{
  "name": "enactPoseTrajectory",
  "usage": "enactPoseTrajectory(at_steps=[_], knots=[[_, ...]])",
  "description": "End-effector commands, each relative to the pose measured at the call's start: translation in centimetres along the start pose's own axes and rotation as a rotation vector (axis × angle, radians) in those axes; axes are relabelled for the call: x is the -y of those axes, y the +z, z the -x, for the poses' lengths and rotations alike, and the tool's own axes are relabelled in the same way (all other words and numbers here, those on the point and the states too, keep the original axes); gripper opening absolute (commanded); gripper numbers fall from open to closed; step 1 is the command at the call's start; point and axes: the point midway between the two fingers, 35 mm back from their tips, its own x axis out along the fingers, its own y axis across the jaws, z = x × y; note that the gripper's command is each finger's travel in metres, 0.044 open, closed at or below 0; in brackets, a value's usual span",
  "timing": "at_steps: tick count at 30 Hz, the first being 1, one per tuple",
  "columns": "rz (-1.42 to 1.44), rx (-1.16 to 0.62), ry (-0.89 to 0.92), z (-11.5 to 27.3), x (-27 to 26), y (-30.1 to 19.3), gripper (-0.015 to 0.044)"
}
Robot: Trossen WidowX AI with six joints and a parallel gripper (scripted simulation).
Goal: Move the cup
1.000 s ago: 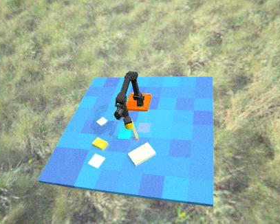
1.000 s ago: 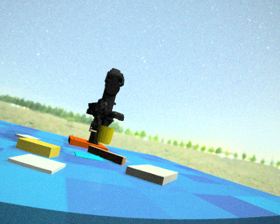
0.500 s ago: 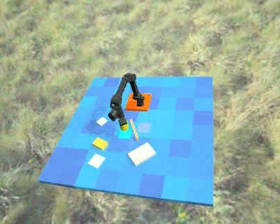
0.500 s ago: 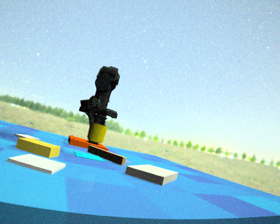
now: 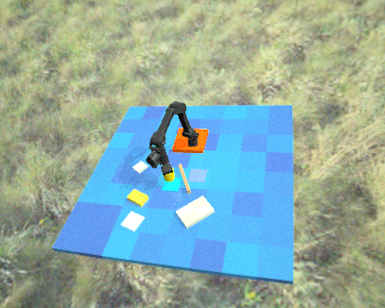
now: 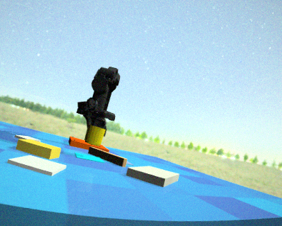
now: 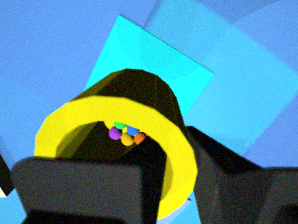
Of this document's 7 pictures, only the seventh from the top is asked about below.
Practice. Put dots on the green marble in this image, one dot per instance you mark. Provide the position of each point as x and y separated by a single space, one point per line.
119 125

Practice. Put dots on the purple marble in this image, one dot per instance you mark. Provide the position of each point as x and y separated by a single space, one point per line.
115 133

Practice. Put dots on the orange marble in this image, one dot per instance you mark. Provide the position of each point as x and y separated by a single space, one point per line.
139 137

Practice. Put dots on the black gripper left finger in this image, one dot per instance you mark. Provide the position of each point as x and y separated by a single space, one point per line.
129 188

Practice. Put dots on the blue marble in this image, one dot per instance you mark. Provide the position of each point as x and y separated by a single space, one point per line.
132 131

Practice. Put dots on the yellow cup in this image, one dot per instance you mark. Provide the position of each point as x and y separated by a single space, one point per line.
135 97

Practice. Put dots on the yellow marble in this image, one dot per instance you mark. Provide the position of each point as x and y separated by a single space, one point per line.
127 139

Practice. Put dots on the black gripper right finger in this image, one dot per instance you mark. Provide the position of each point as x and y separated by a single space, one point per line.
230 189

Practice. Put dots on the white flat rectangular block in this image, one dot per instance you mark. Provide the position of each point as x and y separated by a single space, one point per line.
6 184

